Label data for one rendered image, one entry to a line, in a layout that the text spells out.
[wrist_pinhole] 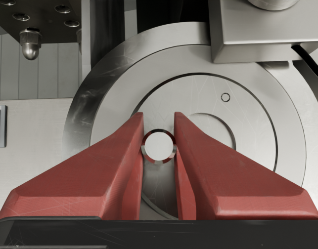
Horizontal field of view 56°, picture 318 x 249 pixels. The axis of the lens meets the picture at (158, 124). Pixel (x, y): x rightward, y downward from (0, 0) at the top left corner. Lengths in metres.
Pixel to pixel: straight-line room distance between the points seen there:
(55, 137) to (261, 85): 0.40
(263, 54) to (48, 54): 2.74
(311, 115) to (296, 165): 0.03
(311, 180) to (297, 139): 0.02
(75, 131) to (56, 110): 0.36
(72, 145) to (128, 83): 0.05
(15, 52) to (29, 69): 0.24
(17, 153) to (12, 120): 0.06
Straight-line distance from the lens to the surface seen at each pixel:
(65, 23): 0.52
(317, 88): 0.20
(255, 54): 0.16
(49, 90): 2.76
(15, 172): 0.54
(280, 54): 0.17
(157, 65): 0.17
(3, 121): 0.55
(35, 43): 0.55
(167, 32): 0.18
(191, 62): 0.17
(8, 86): 3.04
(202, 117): 0.15
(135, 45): 0.18
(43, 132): 0.53
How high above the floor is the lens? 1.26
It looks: 8 degrees down
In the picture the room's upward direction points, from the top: 178 degrees clockwise
